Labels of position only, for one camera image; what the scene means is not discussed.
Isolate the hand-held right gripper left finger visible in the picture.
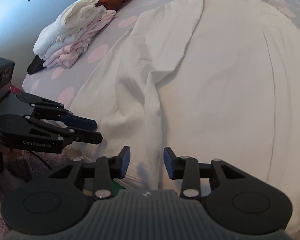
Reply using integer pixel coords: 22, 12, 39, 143
36, 146, 131, 200

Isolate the black cloth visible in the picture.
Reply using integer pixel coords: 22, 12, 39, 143
27, 54, 44, 75

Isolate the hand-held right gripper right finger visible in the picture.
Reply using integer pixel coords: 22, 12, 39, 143
164, 147, 259, 200

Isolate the black cable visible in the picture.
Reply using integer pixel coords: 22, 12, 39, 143
31, 151, 53, 171

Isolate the person's left hand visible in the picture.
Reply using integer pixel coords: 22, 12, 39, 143
0, 131, 15, 162

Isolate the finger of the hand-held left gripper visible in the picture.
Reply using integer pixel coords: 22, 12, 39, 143
26, 115, 103, 145
16, 93, 97, 131

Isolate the white long-sleeve shirt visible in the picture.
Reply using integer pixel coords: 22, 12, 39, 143
69, 0, 300, 233

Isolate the white crinkled cloth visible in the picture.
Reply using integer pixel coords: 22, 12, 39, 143
33, 0, 107, 55

